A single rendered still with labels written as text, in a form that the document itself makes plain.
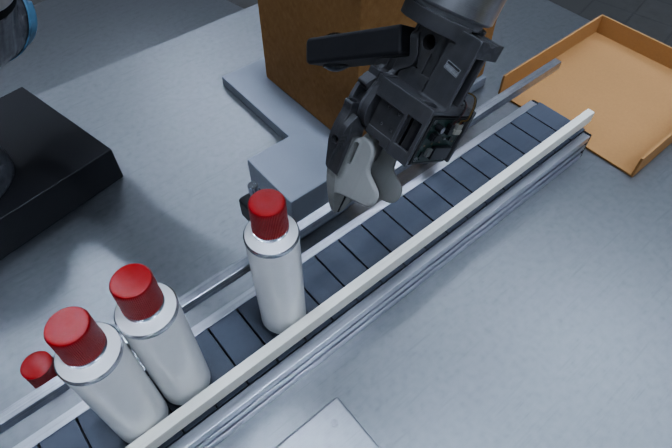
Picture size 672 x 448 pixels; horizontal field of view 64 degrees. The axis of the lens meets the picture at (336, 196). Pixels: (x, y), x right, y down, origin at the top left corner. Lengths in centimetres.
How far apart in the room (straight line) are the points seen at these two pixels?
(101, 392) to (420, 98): 34
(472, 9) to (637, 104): 67
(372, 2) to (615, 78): 56
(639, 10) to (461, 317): 262
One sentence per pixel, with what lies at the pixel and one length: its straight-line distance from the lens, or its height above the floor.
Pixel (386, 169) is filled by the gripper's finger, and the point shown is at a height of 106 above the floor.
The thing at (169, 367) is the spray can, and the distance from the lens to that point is 52.
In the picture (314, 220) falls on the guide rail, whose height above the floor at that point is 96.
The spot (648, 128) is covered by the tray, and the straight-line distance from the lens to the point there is 103.
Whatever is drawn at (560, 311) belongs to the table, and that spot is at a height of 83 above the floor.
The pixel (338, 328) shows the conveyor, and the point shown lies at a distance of 63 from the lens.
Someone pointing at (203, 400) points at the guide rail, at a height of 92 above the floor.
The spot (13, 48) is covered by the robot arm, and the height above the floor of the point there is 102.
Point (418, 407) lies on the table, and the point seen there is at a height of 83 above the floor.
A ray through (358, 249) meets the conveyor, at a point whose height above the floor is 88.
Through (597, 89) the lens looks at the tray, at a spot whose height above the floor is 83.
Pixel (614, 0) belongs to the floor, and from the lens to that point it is 322.
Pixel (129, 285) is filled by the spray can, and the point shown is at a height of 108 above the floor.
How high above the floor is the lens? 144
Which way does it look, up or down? 50 degrees down
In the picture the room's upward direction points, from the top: straight up
